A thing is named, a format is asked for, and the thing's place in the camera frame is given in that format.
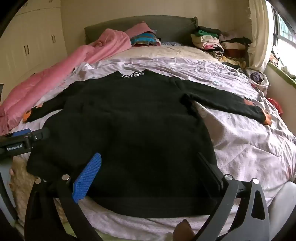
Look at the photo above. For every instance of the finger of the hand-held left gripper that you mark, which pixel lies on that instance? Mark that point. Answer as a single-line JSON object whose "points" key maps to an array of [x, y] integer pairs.
{"points": [[40, 134], [22, 132]]}

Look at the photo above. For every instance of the beige fuzzy blanket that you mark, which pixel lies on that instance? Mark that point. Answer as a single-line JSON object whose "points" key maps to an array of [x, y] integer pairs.
{"points": [[25, 185]]}

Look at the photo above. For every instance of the grey-green bed headboard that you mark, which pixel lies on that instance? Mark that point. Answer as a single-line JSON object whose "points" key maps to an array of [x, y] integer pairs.
{"points": [[171, 27]]}

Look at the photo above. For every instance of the red plastic bag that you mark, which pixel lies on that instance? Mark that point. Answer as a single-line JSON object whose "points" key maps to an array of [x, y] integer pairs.
{"points": [[276, 106]]}

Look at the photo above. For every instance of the window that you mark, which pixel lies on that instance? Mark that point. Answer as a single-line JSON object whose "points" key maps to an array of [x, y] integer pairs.
{"points": [[285, 30]]}

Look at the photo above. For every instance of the bag of clothes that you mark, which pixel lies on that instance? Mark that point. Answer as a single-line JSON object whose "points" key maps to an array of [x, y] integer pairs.
{"points": [[257, 77]]}

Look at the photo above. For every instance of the cream bed sheet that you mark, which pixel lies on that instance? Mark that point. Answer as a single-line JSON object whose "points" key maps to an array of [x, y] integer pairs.
{"points": [[166, 52]]}

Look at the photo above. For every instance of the pink folded cloth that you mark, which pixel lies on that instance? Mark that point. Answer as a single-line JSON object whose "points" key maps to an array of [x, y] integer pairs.
{"points": [[140, 29]]}

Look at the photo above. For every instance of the lilac printed bed sheet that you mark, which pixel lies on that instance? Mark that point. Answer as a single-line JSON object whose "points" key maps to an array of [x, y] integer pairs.
{"points": [[242, 143]]}

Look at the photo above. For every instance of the blue patterned cloth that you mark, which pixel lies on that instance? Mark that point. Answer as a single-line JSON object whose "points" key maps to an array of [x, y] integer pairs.
{"points": [[171, 43]]}

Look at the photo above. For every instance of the pink quilt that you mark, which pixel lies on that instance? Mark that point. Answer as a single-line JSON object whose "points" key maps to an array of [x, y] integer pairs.
{"points": [[46, 81]]}

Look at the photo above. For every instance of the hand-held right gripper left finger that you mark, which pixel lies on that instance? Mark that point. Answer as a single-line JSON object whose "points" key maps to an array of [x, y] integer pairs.
{"points": [[87, 178]]}

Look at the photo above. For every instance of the stack of striped folded clothes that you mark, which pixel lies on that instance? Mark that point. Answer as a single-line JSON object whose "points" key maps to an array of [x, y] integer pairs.
{"points": [[143, 40]]}

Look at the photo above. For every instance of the green windowsill cover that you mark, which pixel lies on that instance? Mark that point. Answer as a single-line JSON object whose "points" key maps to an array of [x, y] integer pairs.
{"points": [[285, 77]]}

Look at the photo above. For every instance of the cream curtain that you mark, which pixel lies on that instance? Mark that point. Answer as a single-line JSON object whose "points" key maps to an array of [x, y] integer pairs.
{"points": [[260, 34]]}

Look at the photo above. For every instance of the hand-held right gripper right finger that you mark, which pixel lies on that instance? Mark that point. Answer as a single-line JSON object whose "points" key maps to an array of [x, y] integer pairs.
{"points": [[207, 170]]}

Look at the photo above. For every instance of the pile of assorted clothes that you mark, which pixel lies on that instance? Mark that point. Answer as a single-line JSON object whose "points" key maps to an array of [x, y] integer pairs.
{"points": [[229, 48]]}

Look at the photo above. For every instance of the black sweater with orange patches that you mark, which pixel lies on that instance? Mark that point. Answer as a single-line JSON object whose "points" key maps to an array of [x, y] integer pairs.
{"points": [[129, 127]]}

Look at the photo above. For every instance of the cream wardrobe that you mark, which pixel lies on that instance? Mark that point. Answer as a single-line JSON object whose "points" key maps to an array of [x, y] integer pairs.
{"points": [[30, 39]]}

